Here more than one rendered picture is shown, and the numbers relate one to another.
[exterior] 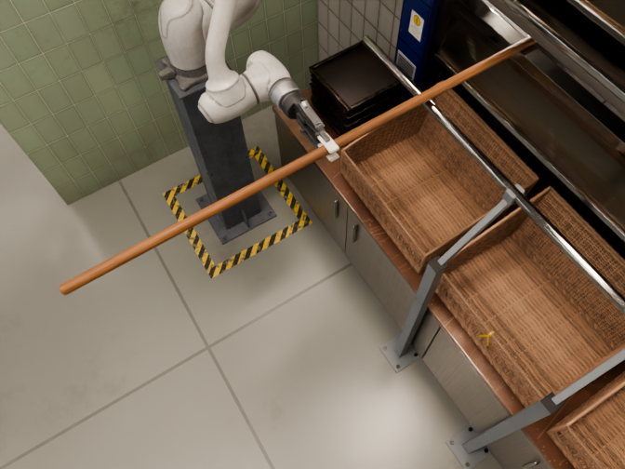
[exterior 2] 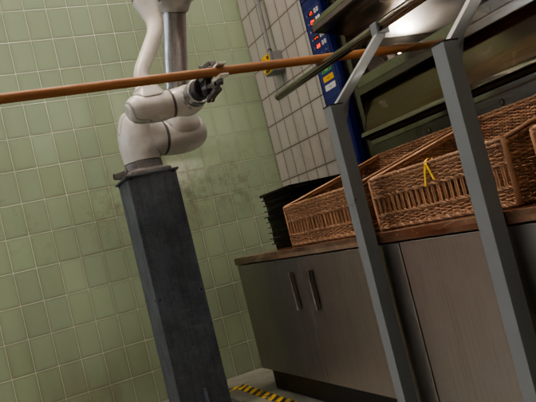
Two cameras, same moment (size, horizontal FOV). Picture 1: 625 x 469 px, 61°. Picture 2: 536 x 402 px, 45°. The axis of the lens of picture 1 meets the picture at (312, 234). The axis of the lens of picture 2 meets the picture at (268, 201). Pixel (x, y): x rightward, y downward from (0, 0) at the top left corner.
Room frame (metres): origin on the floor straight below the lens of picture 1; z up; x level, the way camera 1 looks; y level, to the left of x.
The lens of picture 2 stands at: (-1.14, -0.28, 0.65)
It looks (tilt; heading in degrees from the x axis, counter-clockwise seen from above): 3 degrees up; 5
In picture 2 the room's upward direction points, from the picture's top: 14 degrees counter-clockwise
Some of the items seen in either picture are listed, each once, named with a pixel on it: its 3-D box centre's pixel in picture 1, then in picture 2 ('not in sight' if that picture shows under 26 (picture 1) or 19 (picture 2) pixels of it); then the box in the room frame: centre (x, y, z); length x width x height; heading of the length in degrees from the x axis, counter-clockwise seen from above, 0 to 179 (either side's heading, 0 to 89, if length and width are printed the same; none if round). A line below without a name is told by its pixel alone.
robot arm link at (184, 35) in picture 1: (185, 28); (139, 136); (1.49, 0.39, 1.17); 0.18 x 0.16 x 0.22; 133
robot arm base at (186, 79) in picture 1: (187, 62); (139, 170); (1.47, 0.41, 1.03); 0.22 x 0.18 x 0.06; 119
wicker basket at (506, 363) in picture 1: (540, 296); (496, 151); (0.63, -0.76, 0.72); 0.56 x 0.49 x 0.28; 29
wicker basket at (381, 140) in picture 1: (431, 174); (374, 187); (1.14, -0.47, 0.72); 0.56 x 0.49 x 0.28; 28
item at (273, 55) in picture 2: not in sight; (273, 63); (2.06, -0.21, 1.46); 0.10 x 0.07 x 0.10; 29
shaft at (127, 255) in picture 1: (345, 139); (235, 68); (0.96, -0.11, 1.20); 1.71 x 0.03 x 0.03; 120
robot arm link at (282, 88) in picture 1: (286, 96); (197, 92); (1.13, 0.06, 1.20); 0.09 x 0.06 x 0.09; 120
